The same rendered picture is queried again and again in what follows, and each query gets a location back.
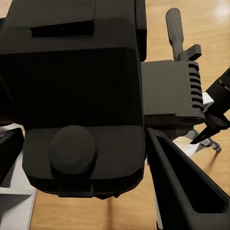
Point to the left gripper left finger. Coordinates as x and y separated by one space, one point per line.
11 144

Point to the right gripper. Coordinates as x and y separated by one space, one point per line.
215 120

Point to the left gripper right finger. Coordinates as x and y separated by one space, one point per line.
188 199

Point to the bookcase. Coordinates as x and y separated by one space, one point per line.
17 196

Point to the digital camera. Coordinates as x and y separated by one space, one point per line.
70 74

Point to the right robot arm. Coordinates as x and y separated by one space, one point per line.
216 101

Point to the camera tripod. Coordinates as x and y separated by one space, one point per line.
172 94

